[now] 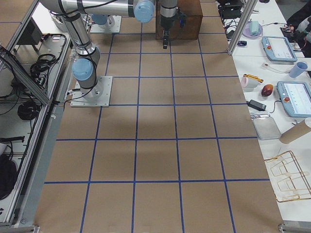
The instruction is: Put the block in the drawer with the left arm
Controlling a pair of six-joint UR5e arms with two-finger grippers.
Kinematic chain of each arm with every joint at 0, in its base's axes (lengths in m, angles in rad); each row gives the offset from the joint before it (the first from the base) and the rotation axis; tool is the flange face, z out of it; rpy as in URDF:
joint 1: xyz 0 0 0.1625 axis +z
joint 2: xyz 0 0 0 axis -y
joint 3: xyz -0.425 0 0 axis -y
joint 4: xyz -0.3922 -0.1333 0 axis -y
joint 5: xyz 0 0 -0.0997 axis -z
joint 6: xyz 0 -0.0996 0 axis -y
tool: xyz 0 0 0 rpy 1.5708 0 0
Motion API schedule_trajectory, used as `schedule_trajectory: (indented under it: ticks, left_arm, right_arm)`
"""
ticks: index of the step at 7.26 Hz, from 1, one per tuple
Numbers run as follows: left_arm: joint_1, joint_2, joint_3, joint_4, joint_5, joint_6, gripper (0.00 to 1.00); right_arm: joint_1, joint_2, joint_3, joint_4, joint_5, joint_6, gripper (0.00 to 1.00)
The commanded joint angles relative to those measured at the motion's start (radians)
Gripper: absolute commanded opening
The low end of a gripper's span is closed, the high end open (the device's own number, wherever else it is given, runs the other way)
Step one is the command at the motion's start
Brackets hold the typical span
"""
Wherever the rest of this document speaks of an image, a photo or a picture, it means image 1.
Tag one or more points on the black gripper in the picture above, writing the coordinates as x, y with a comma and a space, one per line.
166, 23

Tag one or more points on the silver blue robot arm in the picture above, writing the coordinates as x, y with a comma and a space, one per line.
103, 20
84, 68

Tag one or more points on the dark wooden drawer cabinet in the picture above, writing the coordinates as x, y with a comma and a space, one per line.
187, 27

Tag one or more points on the purple plate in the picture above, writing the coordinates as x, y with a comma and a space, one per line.
246, 32

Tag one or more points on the teal box on plate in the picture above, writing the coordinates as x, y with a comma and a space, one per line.
253, 28

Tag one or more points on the pink white mug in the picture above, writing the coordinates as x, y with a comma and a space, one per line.
250, 81

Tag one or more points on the black power adapter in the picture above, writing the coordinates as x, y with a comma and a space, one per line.
256, 105

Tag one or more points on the upper teach pendant tablet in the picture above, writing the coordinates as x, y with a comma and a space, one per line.
278, 49

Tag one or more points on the teach pendant tablet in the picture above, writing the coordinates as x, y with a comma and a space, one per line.
295, 98
278, 49

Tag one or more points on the red mango fruit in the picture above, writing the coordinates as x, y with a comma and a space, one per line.
267, 90

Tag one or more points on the clear plastic container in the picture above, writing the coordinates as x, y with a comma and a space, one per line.
266, 128

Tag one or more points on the blue plastic cup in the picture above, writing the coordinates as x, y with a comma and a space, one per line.
298, 69

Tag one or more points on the lower teach pendant tablet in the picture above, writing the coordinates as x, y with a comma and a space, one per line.
295, 98

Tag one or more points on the cardboard tube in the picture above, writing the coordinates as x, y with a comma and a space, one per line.
297, 131

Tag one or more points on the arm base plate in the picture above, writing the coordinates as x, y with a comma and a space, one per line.
96, 29
98, 96

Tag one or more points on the aluminium frame post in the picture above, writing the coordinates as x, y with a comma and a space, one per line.
248, 9

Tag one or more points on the gold wire rack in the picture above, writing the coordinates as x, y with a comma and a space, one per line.
289, 180

